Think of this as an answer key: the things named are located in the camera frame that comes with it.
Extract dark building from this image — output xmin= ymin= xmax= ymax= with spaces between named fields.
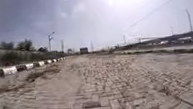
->
xmin=79 ymin=46 xmax=89 ymax=56

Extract grey brick paved path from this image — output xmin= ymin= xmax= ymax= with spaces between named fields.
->
xmin=0 ymin=45 xmax=193 ymax=109

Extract pale mast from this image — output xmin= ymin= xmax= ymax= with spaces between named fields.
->
xmin=122 ymin=34 xmax=128 ymax=45

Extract street lamp pole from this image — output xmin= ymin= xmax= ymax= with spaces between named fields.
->
xmin=46 ymin=31 xmax=57 ymax=52

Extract row of trees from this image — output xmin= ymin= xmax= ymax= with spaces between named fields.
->
xmin=0 ymin=37 xmax=49 ymax=56

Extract low grey kerb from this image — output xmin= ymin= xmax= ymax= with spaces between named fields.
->
xmin=112 ymin=44 xmax=193 ymax=61

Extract elevated bridge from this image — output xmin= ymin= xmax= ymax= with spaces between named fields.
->
xmin=119 ymin=29 xmax=193 ymax=50

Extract black and white kerb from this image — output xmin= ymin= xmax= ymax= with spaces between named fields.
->
xmin=0 ymin=56 xmax=68 ymax=79

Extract tall thin mast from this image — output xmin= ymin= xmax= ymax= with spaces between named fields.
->
xmin=185 ymin=7 xmax=193 ymax=33

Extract overhead wires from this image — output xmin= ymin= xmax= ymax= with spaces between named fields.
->
xmin=125 ymin=0 xmax=193 ymax=30

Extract grey concrete wall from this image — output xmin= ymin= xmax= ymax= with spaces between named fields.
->
xmin=0 ymin=40 xmax=67 ymax=69

